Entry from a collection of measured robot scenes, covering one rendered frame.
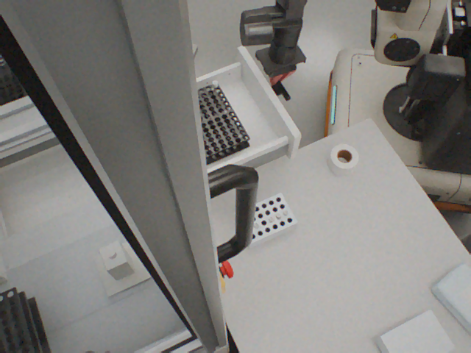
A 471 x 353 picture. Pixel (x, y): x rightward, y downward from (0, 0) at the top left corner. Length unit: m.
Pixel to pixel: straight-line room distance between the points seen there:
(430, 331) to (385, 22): 0.86
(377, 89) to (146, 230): 1.81
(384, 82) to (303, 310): 1.19
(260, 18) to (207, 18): 1.57
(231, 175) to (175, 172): 0.12
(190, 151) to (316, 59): 2.23
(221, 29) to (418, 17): 1.28
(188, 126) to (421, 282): 1.03
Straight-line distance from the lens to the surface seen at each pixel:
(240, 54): 1.17
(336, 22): 2.58
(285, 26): 0.99
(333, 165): 1.17
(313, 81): 2.31
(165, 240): 0.24
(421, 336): 1.08
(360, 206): 1.17
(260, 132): 1.14
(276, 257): 1.09
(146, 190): 0.18
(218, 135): 1.06
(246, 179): 0.31
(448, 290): 1.13
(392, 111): 1.95
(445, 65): 1.50
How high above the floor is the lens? 1.81
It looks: 64 degrees down
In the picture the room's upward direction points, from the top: 1 degrees counter-clockwise
